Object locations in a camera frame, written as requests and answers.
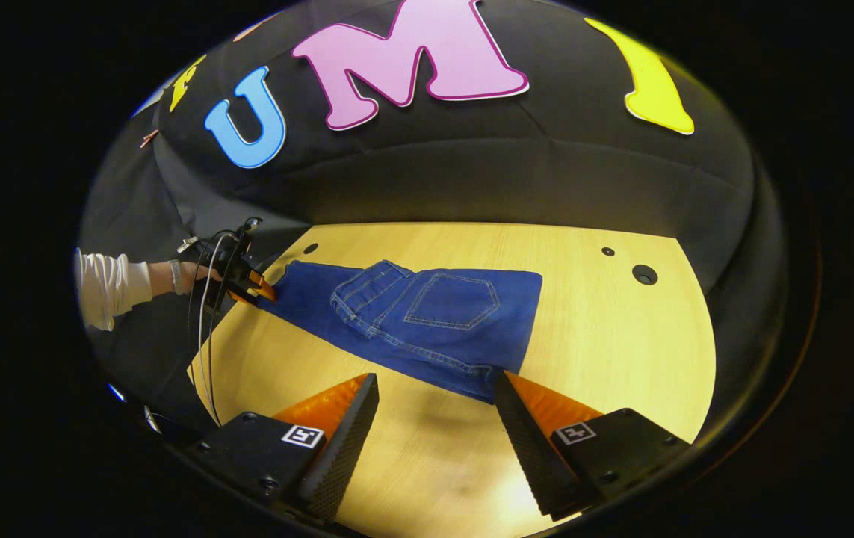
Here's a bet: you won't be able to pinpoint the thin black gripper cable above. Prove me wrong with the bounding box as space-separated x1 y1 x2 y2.
186 229 250 428

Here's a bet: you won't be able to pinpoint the blue denim jeans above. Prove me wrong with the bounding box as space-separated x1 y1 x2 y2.
258 259 545 405

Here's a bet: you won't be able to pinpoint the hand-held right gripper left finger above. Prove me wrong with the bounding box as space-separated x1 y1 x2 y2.
187 373 381 523

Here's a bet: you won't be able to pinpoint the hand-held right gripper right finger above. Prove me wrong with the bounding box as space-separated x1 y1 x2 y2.
493 371 693 522

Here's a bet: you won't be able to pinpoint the black backdrop cloth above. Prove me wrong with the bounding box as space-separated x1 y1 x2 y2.
77 0 788 442

